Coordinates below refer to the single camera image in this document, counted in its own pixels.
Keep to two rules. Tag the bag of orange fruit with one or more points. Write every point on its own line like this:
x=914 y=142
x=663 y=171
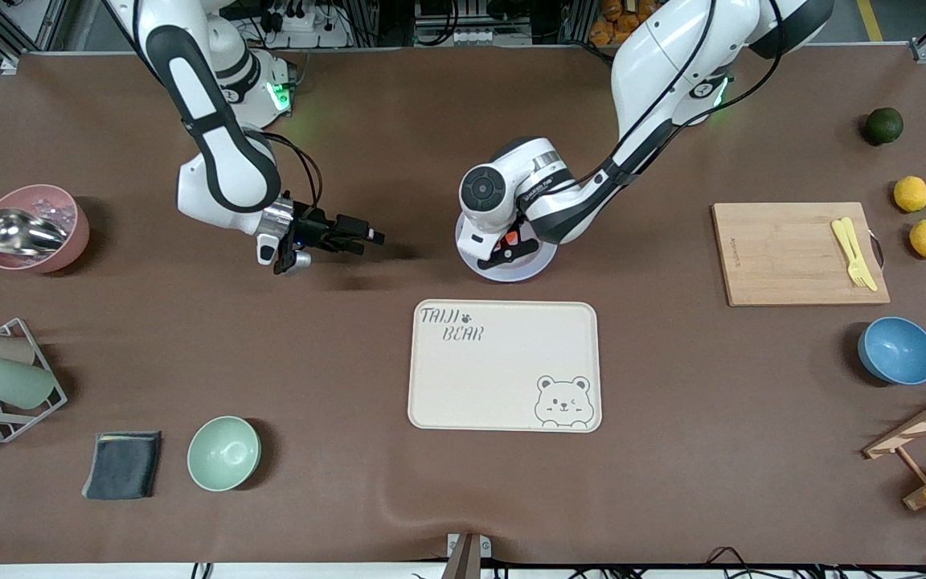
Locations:
x=612 y=24

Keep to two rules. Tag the pale green bowl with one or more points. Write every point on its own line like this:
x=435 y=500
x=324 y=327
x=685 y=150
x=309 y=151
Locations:
x=223 y=454

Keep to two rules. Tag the metal scoop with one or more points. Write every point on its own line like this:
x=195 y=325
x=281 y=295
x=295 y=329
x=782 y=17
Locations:
x=21 y=232

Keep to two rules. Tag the dark grey folded cloth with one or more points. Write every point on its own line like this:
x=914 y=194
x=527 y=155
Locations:
x=121 y=465

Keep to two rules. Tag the cream tray with bear print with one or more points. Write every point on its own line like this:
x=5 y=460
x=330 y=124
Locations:
x=503 y=370

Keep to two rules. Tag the blue bowl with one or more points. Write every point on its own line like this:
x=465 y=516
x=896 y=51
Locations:
x=897 y=350

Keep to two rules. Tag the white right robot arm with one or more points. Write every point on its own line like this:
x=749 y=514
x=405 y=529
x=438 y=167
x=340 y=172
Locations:
x=222 y=161

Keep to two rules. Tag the grey table edge bracket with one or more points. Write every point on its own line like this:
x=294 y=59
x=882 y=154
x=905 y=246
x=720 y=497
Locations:
x=467 y=551

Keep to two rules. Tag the pale lavender round plate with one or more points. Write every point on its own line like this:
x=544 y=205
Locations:
x=515 y=273

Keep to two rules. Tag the yellow plastic fork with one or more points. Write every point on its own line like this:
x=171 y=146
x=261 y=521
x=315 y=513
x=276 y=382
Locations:
x=842 y=241

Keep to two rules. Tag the white empty power strip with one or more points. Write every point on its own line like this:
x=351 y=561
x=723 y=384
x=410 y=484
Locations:
x=491 y=37

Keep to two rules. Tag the orange mandarin fruit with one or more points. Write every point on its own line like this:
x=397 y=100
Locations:
x=511 y=237

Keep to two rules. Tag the dark green lime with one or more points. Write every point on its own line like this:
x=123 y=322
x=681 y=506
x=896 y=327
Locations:
x=883 y=126

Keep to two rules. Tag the white power strip with plugs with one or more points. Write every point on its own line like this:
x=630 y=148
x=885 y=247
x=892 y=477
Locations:
x=310 y=28

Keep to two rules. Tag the yellow plastic knife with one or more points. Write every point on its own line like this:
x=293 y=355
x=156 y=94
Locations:
x=867 y=273

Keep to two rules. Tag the wooden peg rack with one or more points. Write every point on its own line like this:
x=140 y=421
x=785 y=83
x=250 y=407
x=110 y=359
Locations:
x=921 y=422

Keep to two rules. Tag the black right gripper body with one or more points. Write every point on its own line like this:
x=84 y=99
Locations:
x=314 y=228

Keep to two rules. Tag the mint green cup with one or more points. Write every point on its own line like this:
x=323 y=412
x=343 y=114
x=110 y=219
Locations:
x=13 y=383

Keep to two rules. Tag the bamboo cutting board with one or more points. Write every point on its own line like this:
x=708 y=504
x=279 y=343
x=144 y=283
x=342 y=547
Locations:
x=784 y=257

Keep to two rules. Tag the pink bowl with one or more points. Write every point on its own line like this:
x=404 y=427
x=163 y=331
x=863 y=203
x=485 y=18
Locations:
x=73 y=245

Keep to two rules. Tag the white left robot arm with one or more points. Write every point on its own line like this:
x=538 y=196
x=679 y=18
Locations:
x=656 y=72

